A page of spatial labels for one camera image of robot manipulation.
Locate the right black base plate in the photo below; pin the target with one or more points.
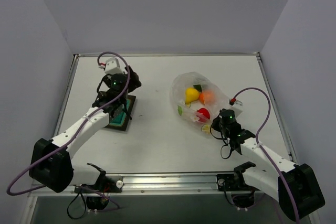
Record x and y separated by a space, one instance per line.
229 182

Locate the dark brown fake fruit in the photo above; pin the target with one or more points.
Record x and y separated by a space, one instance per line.
134 82

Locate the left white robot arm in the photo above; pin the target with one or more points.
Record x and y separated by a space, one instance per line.
51 162

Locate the translucent plastic bag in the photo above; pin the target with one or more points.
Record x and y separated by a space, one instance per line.
197 101

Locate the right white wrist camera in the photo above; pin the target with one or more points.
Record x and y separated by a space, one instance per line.
236 106

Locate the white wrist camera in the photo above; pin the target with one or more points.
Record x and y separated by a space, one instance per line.
111 66
236 106

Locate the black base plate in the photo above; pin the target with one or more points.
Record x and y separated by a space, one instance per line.
229 182
104 184

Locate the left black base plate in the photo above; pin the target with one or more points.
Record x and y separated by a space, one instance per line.
104 184

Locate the yellow fake pear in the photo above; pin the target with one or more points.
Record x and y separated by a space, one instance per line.
191 95

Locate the aluminium front rail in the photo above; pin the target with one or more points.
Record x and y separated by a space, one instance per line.
148 184

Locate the orange fake fruit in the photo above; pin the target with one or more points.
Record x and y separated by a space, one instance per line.
207 97

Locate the teal rectangular tray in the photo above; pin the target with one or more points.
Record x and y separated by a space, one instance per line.
120 122

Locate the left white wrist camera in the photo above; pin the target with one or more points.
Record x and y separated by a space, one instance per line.
111 66

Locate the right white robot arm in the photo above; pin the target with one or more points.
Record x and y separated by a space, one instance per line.
294 187

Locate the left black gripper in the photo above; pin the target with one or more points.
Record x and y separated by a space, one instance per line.
134 83

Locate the red fake apple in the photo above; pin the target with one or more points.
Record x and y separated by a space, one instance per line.
204 112

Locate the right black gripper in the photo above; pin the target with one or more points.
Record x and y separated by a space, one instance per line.
217 122

